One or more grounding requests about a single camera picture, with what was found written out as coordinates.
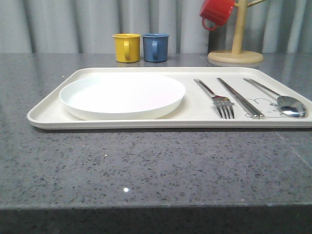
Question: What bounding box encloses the red enamel mug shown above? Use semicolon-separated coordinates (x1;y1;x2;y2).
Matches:
199;0;235;31

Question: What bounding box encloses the grey pleated curtain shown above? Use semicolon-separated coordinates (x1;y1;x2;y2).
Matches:
0;0;312;54

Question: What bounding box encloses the wooden mug tree stand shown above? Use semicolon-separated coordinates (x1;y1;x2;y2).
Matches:
207;0;263;64

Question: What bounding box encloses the silver chopstick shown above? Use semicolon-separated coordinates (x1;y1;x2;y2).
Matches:
218;78;265;119
216;78;259;119

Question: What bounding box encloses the silver metal fork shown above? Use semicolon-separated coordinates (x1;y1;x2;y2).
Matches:
194;78;234;119

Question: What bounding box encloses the cream rabbit serving tray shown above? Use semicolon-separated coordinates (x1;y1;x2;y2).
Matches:
27;67;312;130

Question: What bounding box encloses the white round plate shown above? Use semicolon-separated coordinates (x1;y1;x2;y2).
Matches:
59;73;186;120

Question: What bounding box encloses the yellow enamel mug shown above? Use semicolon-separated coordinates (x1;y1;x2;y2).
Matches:
113;34;141;63

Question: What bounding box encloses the blue enamel mug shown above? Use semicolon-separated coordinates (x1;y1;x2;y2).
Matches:
142;33;169;62

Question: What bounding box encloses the silver metal spoon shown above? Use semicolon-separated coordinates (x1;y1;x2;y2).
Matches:
244;78;307;118

